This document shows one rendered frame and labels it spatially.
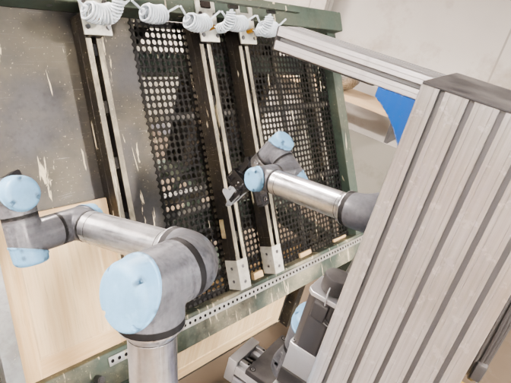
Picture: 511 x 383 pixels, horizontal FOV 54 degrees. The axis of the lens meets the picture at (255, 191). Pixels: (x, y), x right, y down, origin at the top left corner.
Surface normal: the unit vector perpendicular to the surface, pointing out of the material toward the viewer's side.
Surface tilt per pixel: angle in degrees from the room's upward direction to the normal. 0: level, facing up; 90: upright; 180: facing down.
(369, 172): 90
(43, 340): 59
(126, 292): 83
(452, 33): 90
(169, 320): 76
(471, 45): 90
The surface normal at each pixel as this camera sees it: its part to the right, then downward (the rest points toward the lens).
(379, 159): -0.54, 0.25
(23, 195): 0.73, -0.06
